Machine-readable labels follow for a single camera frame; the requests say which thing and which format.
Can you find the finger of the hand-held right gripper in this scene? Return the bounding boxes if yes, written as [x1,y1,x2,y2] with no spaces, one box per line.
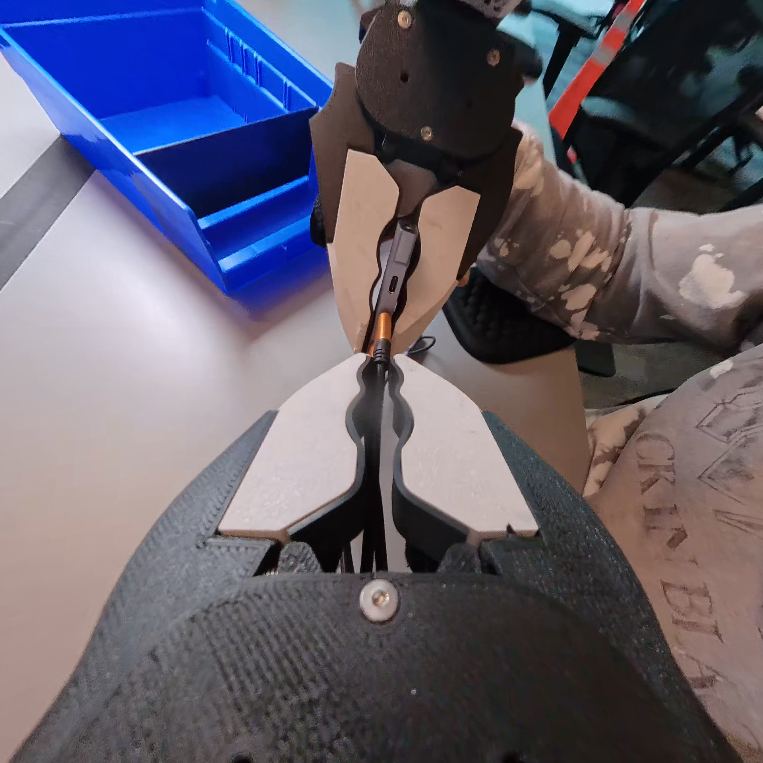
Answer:
[327,149,401,352]
[390,188,482,354]

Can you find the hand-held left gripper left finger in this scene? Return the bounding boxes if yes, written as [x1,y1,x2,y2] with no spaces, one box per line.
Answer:
[217,353,382,537]

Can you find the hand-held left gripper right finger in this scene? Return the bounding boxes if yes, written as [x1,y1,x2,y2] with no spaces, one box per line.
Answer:
[387,354,541,538]

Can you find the black cable with orange plug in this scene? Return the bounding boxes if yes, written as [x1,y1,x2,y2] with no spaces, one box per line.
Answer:
[356,312,395,574]

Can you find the person's right forearm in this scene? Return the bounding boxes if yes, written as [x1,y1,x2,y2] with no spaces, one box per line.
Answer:
[474,122,763,358]

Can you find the black textured wrist pad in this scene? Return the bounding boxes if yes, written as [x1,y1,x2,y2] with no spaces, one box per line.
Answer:
[442,267,578,366]

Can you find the blue plastic bin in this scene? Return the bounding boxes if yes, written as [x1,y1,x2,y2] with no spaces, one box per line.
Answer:
[0,0,335,300]

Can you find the black office chair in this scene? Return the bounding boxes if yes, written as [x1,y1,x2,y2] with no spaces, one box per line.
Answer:
[536,0,763,209]

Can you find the red strap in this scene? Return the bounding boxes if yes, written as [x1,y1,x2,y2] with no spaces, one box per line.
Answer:
[547,0,649,165]

